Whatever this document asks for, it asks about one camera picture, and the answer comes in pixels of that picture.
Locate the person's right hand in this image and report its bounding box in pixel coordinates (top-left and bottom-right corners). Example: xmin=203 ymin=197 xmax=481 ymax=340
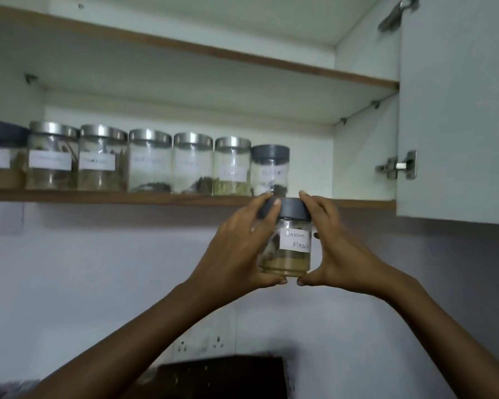
xmin=297 ymin=191 xmax=419 ymax=302

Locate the person's left hand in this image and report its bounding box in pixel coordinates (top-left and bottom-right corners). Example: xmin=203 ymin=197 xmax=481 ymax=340
xmin=182 ymin=193 xmax=288 ymax=312

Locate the yellow spice jar grey lid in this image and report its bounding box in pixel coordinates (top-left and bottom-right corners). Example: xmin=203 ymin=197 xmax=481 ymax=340
xmin=257 ymin=197 xmax=313 ymax=278

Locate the brown wooden wall cabinet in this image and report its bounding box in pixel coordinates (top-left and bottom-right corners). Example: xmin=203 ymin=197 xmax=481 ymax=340
xmin=0 ymin=0 xmax=499 ymax=227

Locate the dark spice jar grey lid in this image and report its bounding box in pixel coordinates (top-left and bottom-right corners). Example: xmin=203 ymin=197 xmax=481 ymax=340
xmin=250 ymin=144 xmax=291 ymax=198

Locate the green spice jar silver lid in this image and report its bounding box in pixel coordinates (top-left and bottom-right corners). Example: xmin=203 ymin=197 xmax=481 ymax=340
xmin=212 ymin=136 xmax=252 ymax=197

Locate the cabinet door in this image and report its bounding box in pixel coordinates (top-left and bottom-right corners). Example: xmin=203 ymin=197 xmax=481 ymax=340
xmin=395 ymin=0 xmax=499 ymax=227

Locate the coriander jar grey lid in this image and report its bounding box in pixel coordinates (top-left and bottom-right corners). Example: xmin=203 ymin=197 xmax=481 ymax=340
xmin=0 ymin=119 xmax=30 ymax=190

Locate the person's left forearm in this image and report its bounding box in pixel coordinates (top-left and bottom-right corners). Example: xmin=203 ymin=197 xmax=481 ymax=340
xmin=23 ymin=282 xmax=217 ymax=399

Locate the person's right forearm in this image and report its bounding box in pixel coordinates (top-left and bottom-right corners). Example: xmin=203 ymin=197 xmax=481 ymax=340
xmin=386 ymin=274 xmax=499 ymax=399

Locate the metal cabinet door hinge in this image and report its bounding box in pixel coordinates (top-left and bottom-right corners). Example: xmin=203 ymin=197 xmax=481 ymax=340
xmin=375 ymin=150 xmax=418 ymax=181
xmin=377 ymin=0 xmax=420 ymax=33

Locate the white cabinet shelf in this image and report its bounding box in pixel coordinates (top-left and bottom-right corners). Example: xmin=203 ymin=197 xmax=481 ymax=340
xmin=0 ymin=2 xmax=400 ymax=125

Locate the white wall socket plate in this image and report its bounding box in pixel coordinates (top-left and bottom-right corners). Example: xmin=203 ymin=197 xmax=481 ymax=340
xmin=172 ymin=313 xmax=238 ymax=358

